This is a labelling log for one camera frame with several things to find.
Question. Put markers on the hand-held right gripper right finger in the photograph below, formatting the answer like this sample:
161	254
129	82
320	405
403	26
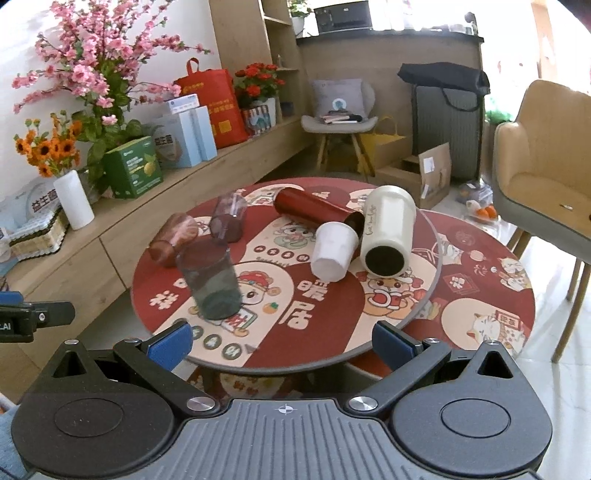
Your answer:
392	345

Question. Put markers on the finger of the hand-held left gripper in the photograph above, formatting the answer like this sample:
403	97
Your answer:
51	312

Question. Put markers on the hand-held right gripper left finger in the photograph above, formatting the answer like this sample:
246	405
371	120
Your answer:
168	347

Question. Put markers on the grey translucent cup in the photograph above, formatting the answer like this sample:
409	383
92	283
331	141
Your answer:
210	281

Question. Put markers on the brown translucent cup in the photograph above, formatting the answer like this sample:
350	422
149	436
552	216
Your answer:
173	237

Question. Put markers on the white paper cup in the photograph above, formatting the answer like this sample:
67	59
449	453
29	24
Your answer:
332	251

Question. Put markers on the cream tumbler cup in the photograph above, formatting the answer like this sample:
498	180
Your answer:
388	226

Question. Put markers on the purple translucent cup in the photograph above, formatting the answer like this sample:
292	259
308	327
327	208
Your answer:
227	219

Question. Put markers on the dark red cylindrical cup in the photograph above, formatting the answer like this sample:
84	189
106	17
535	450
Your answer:
314	206

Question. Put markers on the woven basket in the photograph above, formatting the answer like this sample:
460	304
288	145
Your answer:
39	235

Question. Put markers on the large round red printed table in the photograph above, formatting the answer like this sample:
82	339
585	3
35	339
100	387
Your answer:
475	286

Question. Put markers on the small round red printed table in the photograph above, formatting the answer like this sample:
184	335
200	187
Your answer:
286	314

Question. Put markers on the white cylindrical vase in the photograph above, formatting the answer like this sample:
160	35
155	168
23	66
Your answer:
74	201

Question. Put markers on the person's blue jeans leg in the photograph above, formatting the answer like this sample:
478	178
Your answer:
9	443

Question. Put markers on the long wooden low cabinet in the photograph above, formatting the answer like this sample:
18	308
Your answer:
138	217

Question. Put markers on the orange sunflower bouquet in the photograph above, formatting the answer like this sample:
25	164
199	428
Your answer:
48	150

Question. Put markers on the bag of oranges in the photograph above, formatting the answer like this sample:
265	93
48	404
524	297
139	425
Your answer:
482	207

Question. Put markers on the green carton box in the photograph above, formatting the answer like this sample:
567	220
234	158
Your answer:
131	168

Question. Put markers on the open cardboard box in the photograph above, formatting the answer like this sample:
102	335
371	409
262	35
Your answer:
429	177

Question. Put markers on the yellow paper bag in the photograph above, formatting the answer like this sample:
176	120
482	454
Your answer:
383	147

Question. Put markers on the white and blue boxes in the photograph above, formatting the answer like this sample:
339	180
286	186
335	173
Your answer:
189	136

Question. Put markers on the grey suitcase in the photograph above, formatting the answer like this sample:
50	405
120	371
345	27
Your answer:
445	138

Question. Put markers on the grey shell chair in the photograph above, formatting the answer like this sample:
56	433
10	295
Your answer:
339	129

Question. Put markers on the beige armchair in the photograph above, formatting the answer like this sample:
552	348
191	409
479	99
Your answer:
540	166

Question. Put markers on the red tote bag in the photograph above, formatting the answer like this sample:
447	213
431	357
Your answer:
221	110

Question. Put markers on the grey printed cushion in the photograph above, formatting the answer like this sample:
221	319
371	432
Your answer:
337	94

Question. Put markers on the pink blossom flower arrangement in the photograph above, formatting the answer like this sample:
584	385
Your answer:
99	60

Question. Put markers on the black bag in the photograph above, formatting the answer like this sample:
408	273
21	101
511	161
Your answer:
443	81

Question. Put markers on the red potted flowers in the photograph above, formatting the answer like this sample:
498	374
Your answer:
258	87

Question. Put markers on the wooden counter with dark top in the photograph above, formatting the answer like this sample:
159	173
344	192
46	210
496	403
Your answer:
392	50

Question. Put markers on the wooden shelf unit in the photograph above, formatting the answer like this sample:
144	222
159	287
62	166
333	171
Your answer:
258	37

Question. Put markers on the black printer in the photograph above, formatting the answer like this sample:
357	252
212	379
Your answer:
344	16

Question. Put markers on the small green potted plant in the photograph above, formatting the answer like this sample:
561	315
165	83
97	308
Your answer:
299	14

